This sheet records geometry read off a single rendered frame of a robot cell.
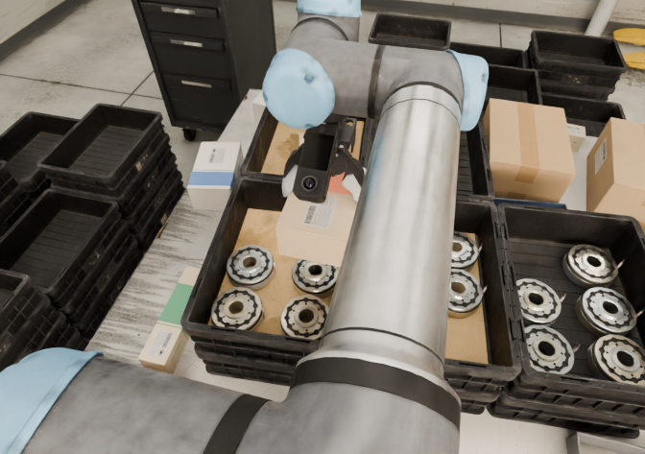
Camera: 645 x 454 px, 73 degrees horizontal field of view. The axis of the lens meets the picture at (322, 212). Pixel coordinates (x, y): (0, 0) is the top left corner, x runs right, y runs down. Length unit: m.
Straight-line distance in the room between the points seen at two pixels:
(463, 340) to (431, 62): 0.63
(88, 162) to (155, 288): 0.89
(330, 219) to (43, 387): 0.51
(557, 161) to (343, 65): 0.96
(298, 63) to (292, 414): 0.32
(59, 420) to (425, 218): 0.23
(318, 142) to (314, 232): 0.15
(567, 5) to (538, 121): 2.76
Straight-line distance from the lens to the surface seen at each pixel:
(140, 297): 1.19
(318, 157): 0.61
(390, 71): 0.44
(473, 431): 1.03
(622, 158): 1.44
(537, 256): 1.12
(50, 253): 1.84
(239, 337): 0.81
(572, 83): 2.49
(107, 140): 2.04
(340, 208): 0.71
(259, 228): 1.07
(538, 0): 4.12
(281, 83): 0.44
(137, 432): 0.23
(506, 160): 1.28
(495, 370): 0.82
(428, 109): 0.38
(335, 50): 0.46
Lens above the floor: 1.65
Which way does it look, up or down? 49 degrees down
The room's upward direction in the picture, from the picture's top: straight up
